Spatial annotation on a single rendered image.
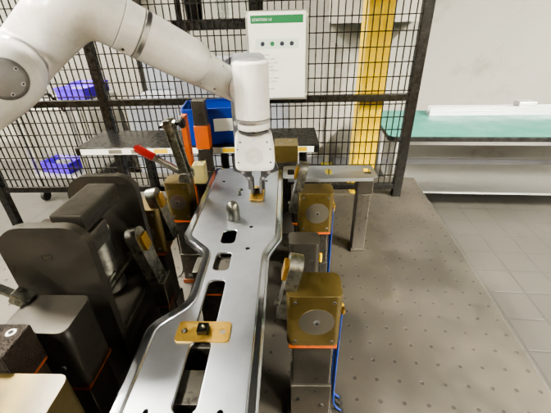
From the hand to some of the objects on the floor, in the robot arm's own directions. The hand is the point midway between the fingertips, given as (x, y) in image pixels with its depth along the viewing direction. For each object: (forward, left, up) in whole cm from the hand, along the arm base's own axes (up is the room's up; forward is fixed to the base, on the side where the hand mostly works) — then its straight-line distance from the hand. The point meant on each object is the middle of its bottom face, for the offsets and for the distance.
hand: (257, 184), depth 90 cm
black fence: (-39, +55, -102) cm, 122 cm away
